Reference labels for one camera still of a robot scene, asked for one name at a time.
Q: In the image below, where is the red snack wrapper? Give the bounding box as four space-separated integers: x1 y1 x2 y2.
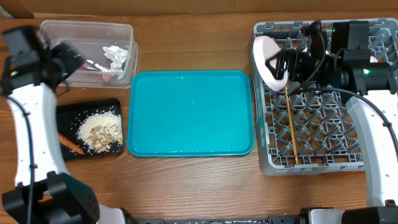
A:
80 59 112 82

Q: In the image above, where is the white tissue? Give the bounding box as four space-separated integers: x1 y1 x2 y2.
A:
103 45 128 73

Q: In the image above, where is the food scraps and rice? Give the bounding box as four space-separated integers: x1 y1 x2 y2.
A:
70 106 123 156

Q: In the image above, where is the orange carrot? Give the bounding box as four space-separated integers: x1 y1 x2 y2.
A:
58 133 85 155

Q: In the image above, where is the wooden chopstick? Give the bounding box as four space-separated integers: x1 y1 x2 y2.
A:
292 136 299 165
284 86 296 150

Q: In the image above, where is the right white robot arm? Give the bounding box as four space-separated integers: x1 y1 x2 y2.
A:
260 49 397 223

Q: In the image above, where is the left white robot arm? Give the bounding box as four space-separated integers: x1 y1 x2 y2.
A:
1 43 132 223

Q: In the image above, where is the black waste tray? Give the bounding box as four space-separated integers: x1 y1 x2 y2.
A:
57 98 124 161

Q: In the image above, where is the grey dishwasher rack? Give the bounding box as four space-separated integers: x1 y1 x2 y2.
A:
251 18 397 175

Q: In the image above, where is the clear plastic bin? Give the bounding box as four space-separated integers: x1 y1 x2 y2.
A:
40 20 138 89

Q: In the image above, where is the teal serving tray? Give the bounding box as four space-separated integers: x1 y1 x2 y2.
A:
126 70 255 157

